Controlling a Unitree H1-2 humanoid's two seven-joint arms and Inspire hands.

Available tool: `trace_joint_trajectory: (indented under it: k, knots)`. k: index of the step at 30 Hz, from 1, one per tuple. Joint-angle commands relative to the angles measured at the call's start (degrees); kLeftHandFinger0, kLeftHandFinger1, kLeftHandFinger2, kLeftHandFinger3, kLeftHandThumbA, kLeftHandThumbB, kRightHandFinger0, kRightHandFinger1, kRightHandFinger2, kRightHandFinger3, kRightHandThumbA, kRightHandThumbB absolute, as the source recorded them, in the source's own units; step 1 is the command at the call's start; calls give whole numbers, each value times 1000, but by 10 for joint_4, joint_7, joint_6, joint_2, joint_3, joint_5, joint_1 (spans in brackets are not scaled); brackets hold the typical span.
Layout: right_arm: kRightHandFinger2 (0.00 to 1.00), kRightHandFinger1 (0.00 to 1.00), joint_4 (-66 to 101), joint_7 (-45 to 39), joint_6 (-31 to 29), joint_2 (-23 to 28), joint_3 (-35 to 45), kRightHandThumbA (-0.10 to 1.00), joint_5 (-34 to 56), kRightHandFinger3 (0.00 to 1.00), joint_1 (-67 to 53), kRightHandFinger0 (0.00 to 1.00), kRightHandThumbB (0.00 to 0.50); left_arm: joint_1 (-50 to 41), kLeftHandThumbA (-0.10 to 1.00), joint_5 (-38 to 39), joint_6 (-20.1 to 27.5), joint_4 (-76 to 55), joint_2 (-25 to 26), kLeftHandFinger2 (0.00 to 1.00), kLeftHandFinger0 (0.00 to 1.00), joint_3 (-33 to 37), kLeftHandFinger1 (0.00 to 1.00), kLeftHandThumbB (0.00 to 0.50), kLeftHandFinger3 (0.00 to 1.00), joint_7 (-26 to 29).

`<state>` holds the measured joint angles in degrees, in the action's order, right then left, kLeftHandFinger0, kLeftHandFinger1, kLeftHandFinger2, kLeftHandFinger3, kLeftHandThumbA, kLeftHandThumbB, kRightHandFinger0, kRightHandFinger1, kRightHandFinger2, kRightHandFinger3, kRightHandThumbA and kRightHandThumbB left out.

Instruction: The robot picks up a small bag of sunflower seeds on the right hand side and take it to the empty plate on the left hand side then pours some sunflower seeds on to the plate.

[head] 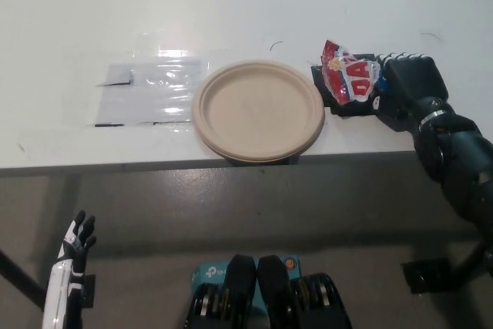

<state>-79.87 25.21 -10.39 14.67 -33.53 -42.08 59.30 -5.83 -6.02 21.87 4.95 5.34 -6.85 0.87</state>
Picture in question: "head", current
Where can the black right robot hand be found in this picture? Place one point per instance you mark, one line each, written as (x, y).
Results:
(412, 86)

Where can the black floor foot plate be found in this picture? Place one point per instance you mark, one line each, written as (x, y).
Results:
(427, 276)
(88, 290)

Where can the black mat under bag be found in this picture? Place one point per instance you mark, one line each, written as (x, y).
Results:
(319, 78)

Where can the black table leg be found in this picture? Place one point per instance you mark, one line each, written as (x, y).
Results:
(19, 279)
(477, 259)

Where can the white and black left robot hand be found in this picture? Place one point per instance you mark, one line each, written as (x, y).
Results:
(77, 240)

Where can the teal router box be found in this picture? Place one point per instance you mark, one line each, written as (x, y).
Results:
(210, 273)

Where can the beige paper plate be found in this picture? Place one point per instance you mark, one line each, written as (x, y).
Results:
(256, 111)

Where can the red blue sunflower seed bag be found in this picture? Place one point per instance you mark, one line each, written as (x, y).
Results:
(346, 74)

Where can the thin black curved strand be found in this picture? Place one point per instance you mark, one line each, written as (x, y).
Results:
(274, 44)
(429, 34)

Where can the grey taped plastic sheet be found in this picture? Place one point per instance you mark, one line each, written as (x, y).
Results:
(148, 94)

